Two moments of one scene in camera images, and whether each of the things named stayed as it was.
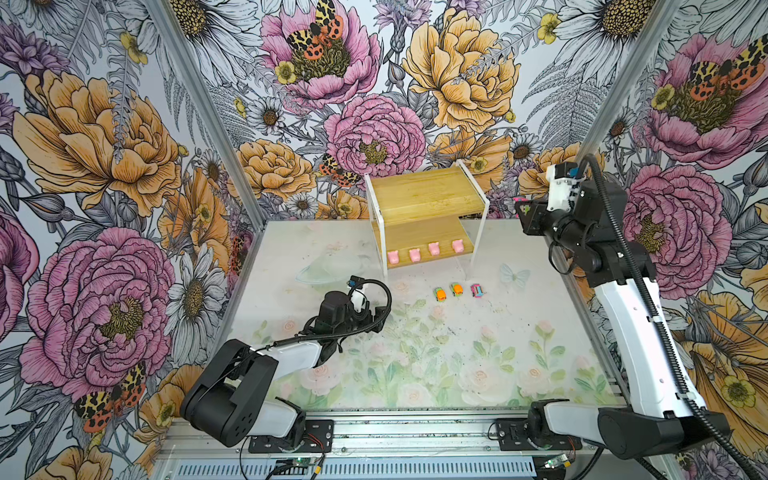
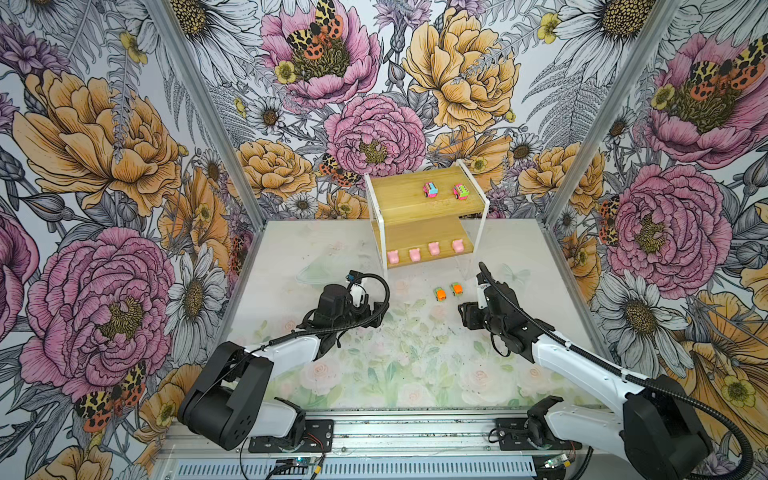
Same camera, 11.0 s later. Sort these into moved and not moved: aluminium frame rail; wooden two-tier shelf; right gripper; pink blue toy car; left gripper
Moved: pink blue toy car; right gripper
Not moved: wooden two-tier shelf; left gripper; aluminium frame rail
